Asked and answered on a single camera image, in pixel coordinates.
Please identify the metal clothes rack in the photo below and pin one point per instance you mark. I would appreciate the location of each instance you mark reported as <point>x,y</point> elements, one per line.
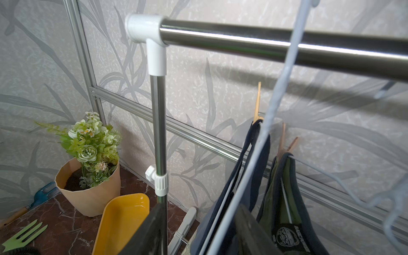
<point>158,32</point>

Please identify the wooden clothespin left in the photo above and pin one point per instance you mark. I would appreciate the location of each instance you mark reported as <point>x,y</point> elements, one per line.
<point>256,112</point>

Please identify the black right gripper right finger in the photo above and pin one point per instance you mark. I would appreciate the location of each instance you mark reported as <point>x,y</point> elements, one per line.
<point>252,239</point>

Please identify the green tank top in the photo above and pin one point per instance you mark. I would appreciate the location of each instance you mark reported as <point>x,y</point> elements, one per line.
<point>283,214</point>

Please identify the white wire hanger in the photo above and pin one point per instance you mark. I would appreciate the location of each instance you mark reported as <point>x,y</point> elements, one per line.
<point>397,195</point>
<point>274,103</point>

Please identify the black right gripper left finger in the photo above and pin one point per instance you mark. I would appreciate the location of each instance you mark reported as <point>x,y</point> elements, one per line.
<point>149,238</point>

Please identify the blue garden trowel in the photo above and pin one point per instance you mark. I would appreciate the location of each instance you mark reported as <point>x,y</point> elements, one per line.
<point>41,196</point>

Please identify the wooden clothespin right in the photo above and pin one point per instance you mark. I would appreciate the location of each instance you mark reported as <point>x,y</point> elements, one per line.
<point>281,147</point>

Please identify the yellow plastic tray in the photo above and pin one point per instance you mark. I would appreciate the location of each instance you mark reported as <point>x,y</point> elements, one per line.
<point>121,218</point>

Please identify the navy blue tank top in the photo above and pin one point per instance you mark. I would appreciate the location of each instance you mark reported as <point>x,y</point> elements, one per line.
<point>209,225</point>

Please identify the potted artificial flower plant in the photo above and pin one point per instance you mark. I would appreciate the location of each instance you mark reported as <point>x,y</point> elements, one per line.
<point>91,179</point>

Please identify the green garden fork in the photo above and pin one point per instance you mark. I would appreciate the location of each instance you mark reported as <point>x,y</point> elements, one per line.
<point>25,236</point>

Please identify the wooden clothespin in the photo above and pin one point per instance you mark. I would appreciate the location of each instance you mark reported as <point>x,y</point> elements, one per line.
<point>281,147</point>
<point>256,112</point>

